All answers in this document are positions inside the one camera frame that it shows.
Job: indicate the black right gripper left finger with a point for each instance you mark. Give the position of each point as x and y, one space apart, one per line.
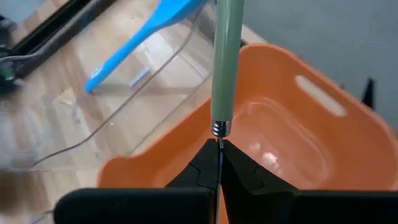
140 207

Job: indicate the light blue spatula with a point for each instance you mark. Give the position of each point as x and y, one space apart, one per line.
140 37

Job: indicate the black aluminium table frame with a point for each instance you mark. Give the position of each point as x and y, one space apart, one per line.
62 28

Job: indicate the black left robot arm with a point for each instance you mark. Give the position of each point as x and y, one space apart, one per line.
7 81

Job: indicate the orange plastic bin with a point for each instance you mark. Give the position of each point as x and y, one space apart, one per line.
311 140

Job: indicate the black table clamp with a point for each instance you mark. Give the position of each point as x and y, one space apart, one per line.
369 93

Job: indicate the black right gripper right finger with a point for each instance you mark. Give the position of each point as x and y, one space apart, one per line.
311 208

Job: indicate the clear plastic bin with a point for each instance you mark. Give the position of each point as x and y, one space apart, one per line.
161 71

